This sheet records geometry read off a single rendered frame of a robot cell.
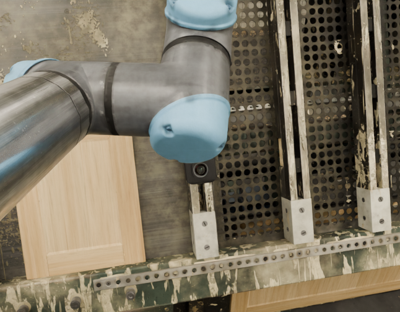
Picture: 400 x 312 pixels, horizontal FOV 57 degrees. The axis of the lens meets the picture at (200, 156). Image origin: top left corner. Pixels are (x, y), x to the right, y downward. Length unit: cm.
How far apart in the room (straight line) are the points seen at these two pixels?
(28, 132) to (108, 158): 76
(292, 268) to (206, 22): 87
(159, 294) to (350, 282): 96
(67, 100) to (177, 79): 10
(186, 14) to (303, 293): 146
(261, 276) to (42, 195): 64
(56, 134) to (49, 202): 77
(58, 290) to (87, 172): 31
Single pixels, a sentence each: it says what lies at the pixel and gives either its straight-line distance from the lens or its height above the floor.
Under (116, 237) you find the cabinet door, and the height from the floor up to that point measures 96.
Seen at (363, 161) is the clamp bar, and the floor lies 108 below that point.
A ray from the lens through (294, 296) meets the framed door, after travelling 171.
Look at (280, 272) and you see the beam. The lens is 113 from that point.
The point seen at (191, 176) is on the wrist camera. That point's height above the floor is 139.
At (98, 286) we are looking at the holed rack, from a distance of 106.
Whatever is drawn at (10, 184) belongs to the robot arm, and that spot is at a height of 158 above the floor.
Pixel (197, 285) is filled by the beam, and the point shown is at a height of 84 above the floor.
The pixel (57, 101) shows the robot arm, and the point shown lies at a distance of 31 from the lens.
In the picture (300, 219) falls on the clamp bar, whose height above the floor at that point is 98.
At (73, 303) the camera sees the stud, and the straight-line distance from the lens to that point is 106.
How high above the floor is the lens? 172
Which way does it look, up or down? 35 degrees down
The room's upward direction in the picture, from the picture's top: straight up
